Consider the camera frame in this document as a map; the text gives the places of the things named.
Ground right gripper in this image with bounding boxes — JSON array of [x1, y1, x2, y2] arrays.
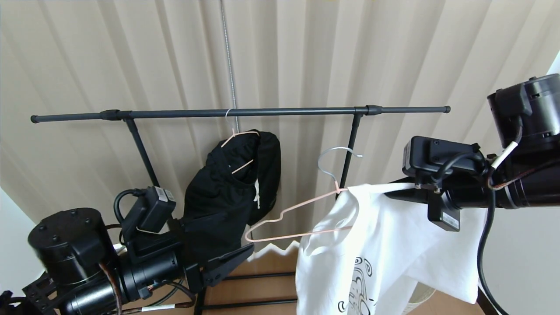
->
[[427, 165, 560, 232]]

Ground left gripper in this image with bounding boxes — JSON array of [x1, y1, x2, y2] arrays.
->
[[63, 244, 256, 315]]

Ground pink clothes hanger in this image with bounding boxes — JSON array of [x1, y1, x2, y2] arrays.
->
[[220, 109, 261, 175], [244, 147, 364, 243]]

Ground black shorts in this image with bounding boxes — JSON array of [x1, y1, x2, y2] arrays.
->
[[182, 130, 282, 263]]

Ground white garment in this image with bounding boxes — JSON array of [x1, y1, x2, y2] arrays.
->
[[295, 183, 488, 315]]

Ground white laundry basket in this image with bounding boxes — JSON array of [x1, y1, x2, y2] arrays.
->
[[408, 280, 434, 309]]

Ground black clothes rack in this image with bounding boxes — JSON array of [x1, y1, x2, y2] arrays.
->
[[31, 105, 451, 315]]

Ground thin metal curtain wand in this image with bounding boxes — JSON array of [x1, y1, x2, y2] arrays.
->
[[220, 0, 240, 132]]

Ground beige curtain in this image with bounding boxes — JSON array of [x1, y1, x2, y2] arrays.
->
[[0, 0, 560, 252]]

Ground black cable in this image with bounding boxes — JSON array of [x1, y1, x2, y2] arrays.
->
[[431, 151, 510, 315]]

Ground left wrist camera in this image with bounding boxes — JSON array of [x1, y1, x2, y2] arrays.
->
[[114, 186, 176, 246]]

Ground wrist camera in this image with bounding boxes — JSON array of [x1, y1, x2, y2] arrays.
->
[[114, 186, 176, 246], [402, 136, 487, 179]]

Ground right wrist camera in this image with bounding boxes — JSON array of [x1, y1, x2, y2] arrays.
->
[[402, 136, 487, 179]]

